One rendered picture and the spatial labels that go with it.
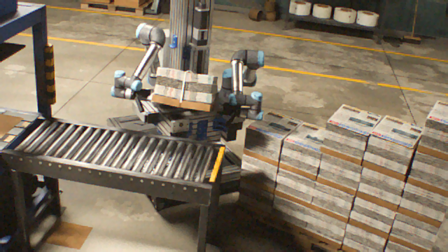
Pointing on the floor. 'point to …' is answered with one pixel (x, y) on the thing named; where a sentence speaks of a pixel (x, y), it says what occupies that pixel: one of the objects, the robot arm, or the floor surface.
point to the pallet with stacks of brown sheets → (119, 5)
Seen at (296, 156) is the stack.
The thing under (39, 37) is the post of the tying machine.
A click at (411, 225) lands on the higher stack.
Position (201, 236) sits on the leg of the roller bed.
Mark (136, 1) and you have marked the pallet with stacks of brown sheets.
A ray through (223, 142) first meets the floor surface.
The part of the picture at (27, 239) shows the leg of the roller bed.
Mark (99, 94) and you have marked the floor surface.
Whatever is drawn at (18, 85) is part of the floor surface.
